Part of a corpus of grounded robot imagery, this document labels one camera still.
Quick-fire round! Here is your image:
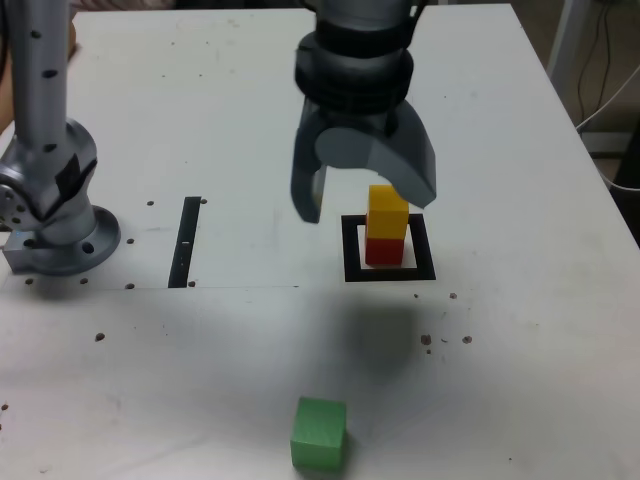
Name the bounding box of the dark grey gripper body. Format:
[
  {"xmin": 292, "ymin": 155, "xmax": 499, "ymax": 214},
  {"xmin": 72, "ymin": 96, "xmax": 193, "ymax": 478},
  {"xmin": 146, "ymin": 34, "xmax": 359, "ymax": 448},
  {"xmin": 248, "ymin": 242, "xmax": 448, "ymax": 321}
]
[{"xmin": 305, "ymin": 97, "xmax": 408, "ymax": 144}]

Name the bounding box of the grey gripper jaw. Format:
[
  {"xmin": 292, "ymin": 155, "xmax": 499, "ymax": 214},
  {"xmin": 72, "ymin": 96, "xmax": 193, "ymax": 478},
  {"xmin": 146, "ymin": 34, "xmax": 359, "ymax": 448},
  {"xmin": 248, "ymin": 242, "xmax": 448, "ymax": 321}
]
[
  {"xmin": 289, "ymin": 98, "xmax": 329, "ymax": 225},
  {"xmin": 315, "ymin": 101, "xmax": 438, "ymax": 209}
]

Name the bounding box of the green cube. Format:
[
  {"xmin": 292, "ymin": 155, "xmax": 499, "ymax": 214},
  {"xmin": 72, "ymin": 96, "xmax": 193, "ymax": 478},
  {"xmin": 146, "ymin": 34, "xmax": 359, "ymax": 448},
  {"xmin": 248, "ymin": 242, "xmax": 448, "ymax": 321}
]
[{"xmin": 289, "ymin": 396, "xmax": 348, "ymax": 471}]

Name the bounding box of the red cube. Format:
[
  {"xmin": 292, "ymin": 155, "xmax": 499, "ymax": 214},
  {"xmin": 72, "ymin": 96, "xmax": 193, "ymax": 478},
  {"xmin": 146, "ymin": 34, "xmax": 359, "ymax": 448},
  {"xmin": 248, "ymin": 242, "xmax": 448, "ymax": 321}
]
[{"xmin": 364, "ymin": 237, "xmax": 405, "ymax": 266}]

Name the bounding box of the yellow cube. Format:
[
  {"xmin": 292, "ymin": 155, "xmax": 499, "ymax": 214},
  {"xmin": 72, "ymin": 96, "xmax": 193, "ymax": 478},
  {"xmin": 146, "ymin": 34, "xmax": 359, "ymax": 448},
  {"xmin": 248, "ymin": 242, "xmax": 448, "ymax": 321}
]
[{"xmin": 366, "ymin": 184, "xmax": 410, "ymax": 241}]

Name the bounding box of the thin black cable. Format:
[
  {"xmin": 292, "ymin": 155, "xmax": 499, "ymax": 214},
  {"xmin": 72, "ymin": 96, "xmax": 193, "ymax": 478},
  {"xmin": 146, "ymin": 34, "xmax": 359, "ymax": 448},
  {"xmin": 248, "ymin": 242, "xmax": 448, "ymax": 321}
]
[
  {"xmin": 597, "ymin": 2, "xmax": 617, "ymax": 111},
  {"xmin": 577, "ymin": 2, "xmax": 607, "ymax": 124}
]

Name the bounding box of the black tape square outline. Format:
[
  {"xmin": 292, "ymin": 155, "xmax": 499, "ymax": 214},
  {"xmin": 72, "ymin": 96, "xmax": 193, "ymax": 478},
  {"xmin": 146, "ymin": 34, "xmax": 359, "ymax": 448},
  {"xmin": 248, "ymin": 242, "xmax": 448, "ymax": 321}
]
[{"xmin": 340, "ymin": 213, "xmax": 437, "ymax": 282}]

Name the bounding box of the white metal post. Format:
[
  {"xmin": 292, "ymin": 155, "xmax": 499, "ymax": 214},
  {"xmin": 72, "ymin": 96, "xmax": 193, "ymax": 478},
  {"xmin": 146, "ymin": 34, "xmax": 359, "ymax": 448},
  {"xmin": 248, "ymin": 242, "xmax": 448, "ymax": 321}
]
[{"xmin": 546, "ymin": 0, "xmax": 589, "ymax": 96}]

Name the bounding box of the black tape strip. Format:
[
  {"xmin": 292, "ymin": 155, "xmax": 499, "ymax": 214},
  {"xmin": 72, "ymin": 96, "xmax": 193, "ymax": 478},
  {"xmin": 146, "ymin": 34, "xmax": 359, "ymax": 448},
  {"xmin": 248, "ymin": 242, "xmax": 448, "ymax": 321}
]
[{"xmin": 167, "ymin": 196, "xmax": 202, "ymax": 290}]

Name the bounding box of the white cable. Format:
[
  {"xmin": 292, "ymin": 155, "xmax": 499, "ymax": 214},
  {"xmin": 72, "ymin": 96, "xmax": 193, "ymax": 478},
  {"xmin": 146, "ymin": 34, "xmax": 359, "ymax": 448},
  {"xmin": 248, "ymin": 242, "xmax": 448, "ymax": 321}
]
[
  {"xmin": 574, "ymin": 64, "xmax": 640, "ymax": 131},
  {"xmin": 594, "ymin": 155, "xmax": 640, "ymax": 192}
]

